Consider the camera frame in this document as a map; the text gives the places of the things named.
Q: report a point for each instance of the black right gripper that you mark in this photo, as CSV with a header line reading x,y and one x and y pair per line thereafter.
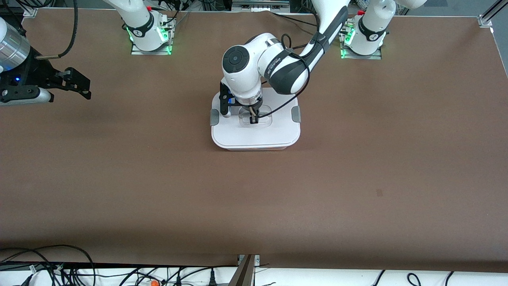
x,y
36,74

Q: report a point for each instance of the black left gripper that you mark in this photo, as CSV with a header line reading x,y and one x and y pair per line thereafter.
x,y
252,110

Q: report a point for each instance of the white lid with grey clips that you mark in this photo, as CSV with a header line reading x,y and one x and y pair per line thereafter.
x,y
278,135

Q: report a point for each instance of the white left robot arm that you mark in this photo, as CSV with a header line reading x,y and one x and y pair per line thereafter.
x,y
238,75

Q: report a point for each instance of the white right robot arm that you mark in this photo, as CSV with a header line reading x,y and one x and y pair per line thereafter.
x,y
139,24

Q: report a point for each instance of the pink translucent plastic box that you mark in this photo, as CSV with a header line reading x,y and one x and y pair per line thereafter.
x,y
254,149

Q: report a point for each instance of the brown table mat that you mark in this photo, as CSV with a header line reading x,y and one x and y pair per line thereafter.
x,y
254,198

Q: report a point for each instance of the aluminium profile beam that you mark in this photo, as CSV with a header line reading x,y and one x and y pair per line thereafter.
x,y
244,274

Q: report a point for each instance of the black power plug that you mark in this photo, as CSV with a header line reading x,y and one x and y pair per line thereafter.
x,y
212,278

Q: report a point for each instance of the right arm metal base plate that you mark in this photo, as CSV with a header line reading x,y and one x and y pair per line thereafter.
x,y
151,52

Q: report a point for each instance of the aluminium frame post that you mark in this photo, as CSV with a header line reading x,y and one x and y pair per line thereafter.
x,y
30,8
490,14

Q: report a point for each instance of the grey metal rail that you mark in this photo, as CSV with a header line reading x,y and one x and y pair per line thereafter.
x,y
260,4

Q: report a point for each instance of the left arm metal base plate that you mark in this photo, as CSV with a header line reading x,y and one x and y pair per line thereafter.
x,y
363,57

